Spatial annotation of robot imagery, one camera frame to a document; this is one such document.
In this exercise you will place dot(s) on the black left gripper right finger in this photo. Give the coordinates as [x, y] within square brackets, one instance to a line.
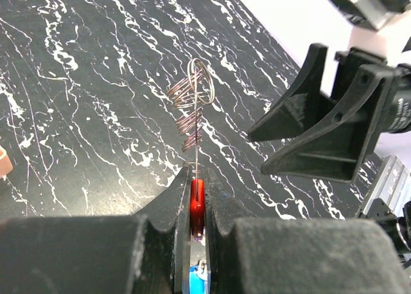
[250, 254]

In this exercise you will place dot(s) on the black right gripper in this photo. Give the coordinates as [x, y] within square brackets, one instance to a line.
[331, 140]

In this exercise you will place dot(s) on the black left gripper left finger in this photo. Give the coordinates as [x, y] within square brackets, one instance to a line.
[145, 252]

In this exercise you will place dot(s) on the silver key with blue tag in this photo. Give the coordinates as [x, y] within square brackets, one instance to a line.
[198, 278]

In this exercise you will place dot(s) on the peach plastic desk organizer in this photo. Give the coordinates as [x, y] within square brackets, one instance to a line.
[5, 163]

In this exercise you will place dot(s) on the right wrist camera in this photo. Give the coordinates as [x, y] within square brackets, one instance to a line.
[370, 14]

